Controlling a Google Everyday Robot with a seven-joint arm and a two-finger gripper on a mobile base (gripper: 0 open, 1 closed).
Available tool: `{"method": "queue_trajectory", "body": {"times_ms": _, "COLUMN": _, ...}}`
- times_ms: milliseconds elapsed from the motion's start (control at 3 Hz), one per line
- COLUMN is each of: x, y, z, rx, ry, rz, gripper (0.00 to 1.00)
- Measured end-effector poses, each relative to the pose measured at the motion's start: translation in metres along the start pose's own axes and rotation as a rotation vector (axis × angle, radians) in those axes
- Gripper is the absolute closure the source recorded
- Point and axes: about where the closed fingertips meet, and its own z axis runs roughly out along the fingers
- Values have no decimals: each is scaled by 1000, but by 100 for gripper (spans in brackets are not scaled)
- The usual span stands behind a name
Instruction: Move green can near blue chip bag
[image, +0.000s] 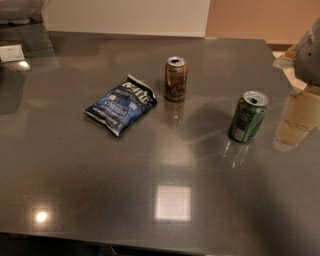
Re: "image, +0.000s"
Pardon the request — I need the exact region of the white card on counter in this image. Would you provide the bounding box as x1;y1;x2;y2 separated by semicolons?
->
0;45;25;63

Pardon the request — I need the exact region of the blue chip bag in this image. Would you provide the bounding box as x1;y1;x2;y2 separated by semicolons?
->
84;75;157;136

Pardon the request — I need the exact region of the white rounded appliance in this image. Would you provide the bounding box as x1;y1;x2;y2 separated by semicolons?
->
0;0;51;24

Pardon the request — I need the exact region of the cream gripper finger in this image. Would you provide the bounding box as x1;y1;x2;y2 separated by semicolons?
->
273;45;297;69
273;85;320;152

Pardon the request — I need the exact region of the green soda can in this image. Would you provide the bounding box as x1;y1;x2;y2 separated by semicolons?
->
228;91;268;143

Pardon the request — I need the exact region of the orange-brown soda can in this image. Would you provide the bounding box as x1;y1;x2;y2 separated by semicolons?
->
165;56;188;102

